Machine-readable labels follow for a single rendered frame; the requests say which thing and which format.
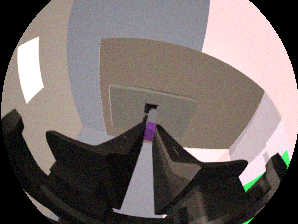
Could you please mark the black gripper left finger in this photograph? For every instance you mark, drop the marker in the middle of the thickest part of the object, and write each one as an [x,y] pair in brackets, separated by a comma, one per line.
[112,162]

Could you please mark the green square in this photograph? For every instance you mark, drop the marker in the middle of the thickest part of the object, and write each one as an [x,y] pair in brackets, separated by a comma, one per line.
[247,186]

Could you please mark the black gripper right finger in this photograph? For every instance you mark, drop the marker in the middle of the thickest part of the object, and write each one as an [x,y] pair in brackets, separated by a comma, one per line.
[176,171]

